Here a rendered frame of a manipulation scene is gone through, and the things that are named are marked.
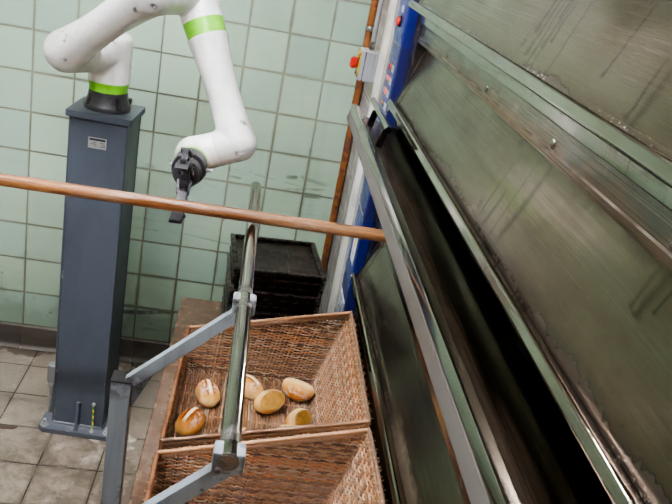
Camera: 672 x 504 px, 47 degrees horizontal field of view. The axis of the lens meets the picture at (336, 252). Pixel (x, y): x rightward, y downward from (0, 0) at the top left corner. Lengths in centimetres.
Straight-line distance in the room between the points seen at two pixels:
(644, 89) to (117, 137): 196
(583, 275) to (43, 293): 279
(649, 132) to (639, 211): 9
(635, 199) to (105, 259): 212
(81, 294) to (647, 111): 226
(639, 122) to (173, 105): 242
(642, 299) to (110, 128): 200
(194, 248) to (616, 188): 252
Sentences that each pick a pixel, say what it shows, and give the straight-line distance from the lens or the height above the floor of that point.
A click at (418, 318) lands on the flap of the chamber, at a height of 142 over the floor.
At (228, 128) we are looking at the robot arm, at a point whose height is 130.
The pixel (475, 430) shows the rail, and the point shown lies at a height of 144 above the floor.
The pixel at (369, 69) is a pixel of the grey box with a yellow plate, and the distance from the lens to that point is 269.
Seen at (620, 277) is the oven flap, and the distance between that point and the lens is 89.
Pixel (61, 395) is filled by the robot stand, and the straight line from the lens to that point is 305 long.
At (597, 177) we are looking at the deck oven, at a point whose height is 166.
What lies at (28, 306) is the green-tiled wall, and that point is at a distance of 352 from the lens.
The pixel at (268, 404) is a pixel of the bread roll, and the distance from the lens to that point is 221.
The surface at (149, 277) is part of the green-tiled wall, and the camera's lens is 334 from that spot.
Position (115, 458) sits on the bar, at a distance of 176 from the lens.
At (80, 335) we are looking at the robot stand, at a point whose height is 40.
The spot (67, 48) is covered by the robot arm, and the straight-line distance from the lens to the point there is 244.
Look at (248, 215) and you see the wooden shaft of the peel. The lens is 188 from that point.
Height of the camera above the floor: 186
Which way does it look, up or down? 22 degrees down
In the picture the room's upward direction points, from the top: 11 degrees clockwise
